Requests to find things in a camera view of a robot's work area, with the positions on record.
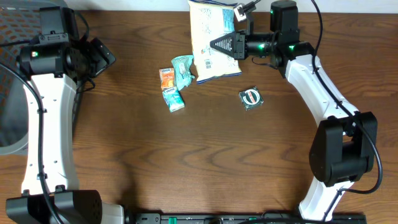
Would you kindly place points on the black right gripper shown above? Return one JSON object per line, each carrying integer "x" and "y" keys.
{"x": 236, "y": 48}

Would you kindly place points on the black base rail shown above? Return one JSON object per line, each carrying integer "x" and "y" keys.
{"x": 248, "y": 218}

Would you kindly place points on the dark grey plastic basket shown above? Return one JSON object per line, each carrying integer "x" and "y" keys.
{"x": 20, "y": 20}

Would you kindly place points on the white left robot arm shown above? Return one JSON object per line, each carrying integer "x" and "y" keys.
{"x": 53, "y": 69}

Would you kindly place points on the black-white right robot arm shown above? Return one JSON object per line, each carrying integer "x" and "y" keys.
{"x": 344, "y": 146}

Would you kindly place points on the orange tissue packet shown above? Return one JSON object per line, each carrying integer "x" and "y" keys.
{"x": 167, "y": 78}

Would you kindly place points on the teal tissue packet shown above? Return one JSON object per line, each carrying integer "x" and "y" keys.
{"x": 173, "y": 99}

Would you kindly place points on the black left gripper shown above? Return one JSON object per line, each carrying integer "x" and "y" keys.
{"x": 101, "y": 61}

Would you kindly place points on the teal plastic-wrapped packet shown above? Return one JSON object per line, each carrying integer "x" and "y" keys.
{"x": 183, "y": 76}

